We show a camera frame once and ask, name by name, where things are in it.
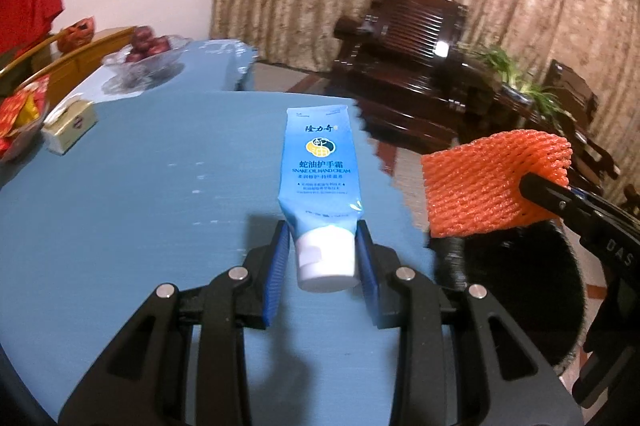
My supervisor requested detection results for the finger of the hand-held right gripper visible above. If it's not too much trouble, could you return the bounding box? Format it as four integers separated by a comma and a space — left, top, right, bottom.
517, 171, 608, 232

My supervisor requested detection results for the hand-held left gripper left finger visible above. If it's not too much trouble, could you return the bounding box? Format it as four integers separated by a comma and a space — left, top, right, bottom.
57, 221, 291, 426

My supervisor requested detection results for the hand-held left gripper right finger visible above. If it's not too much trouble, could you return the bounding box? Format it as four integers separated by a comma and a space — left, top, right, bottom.
354, 220, 586, 426

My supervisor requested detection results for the orange foam fruit net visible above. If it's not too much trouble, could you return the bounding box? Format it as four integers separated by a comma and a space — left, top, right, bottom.
420, 129, 573, 239

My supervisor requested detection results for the black-bagged round trash bin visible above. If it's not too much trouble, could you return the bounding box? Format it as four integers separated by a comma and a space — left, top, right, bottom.
432, 216, 588, 367

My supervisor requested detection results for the blue hand cream tube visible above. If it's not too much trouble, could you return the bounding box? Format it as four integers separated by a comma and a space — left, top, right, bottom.
277, 105, 362, 293

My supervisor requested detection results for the dark wooden side table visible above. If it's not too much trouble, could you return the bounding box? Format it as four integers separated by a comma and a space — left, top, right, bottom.
495, 81, 571, 138

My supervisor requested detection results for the green potted plant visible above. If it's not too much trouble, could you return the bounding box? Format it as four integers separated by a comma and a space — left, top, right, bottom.
475, 45, 521, 82
520, 81, 563, 117

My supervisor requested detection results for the blue tablecloth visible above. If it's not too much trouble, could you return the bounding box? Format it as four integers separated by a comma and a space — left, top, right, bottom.
0, 89, 436, 426

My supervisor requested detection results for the dark wooden slatted armchair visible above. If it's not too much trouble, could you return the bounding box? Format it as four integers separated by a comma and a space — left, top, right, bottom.
332, 0, 501, 152

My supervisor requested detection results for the glass fruit bowl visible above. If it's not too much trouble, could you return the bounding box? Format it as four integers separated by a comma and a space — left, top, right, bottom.
102, 34, 193, 80

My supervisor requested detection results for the cream tissue box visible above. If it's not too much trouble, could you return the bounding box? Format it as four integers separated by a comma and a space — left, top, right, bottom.
41, 98, 98, 154

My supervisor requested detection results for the red apple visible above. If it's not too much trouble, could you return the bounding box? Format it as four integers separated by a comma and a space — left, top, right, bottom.
131, 25, 155, 52
147, 35, 172, 57

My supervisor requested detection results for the wooden cabinet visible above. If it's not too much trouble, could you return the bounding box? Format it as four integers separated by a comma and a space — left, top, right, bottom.
0, 26, 138, 102

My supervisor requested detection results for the bowl of wrapped candies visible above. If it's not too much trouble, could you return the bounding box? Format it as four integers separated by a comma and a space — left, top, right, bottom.
0, 74, 53, 162

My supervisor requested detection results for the red and orange ornament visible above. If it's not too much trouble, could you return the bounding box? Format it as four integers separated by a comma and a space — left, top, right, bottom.
56, 17, 97, 53

